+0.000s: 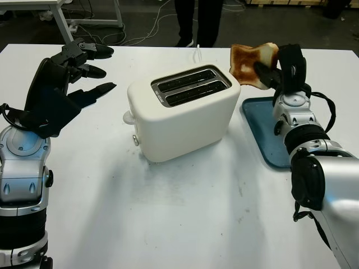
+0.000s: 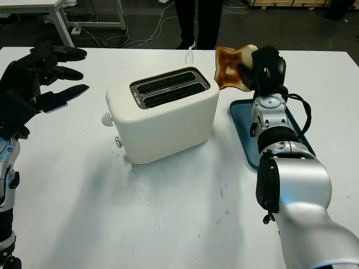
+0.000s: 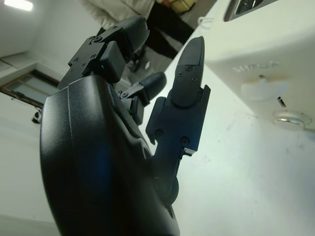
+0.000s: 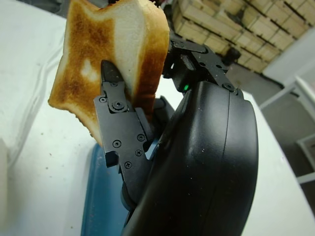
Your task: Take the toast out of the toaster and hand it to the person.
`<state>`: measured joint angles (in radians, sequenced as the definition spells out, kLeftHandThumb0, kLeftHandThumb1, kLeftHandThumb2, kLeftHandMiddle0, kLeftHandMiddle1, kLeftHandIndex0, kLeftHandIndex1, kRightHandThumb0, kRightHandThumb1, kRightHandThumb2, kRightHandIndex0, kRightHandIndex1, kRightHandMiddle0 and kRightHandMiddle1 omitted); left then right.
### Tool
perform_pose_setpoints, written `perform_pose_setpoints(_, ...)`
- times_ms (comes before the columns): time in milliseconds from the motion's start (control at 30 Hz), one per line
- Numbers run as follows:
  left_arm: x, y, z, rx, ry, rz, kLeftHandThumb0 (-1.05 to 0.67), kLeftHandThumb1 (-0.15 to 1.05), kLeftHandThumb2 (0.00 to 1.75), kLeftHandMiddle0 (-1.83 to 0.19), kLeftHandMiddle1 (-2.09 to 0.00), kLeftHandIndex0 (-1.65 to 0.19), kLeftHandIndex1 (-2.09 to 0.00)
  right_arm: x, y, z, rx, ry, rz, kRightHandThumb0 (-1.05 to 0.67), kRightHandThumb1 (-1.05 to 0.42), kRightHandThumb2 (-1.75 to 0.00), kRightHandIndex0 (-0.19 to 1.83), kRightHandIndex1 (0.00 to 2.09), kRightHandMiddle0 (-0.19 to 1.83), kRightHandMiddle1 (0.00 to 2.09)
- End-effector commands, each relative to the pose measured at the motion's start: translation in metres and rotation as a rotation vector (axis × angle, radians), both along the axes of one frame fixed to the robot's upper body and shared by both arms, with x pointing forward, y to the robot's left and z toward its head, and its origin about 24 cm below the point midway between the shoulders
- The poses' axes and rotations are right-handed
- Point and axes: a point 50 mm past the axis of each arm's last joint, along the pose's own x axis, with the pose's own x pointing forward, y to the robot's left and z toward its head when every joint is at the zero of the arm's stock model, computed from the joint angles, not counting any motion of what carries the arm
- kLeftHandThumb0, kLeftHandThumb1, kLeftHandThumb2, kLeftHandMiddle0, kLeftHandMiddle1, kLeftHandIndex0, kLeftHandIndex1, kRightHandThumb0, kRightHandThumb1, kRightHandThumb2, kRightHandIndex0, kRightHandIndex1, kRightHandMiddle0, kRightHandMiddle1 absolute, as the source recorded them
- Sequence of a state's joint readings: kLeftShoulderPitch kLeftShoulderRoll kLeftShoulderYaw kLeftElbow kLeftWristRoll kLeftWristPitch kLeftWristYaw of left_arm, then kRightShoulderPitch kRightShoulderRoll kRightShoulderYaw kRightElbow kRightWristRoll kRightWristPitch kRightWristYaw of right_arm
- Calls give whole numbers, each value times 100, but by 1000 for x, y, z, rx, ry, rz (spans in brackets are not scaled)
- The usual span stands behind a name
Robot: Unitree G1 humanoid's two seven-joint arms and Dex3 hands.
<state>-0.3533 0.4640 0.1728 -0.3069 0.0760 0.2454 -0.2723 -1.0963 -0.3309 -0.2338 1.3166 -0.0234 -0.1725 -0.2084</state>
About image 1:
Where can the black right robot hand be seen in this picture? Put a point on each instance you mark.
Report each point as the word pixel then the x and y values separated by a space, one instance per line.
pixel 269 77

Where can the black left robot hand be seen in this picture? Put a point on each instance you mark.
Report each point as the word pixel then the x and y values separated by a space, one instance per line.
pixel 47 78

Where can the toast slice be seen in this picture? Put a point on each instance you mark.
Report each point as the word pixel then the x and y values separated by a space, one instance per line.
pixel 246 64

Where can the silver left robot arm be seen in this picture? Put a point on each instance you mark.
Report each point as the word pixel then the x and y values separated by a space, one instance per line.
pixel 22 165

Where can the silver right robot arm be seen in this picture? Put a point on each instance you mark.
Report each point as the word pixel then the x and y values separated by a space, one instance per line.
pixel 331 179

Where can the cream white two-slot toaster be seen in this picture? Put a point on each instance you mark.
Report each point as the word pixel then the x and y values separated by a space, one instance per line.
pixel 185 126

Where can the person in black trousers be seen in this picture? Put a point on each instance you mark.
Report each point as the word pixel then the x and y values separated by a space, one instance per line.
pixel 186 22

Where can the white power strip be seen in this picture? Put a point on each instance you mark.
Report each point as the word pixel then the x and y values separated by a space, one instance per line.
pixel 73 28

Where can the blue plastic tray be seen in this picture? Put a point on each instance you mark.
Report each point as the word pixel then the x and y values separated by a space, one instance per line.
pixel 263 134

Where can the wooden crate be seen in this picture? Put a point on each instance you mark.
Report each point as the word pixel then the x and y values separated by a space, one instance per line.
pixel 280 2

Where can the black background object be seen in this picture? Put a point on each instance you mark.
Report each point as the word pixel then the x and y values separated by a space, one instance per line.
pixel 333 8

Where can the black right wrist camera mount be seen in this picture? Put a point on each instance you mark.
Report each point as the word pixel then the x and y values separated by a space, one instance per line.
pixel 291 60

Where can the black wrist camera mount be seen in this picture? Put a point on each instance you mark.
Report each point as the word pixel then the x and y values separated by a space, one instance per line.
pixel 53 115
pixel 291 60

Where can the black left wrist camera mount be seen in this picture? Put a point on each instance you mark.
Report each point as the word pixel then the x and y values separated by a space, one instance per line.
pixel 53 115

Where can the white table leg frame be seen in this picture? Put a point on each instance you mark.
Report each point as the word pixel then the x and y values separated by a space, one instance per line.
pixel 61 16

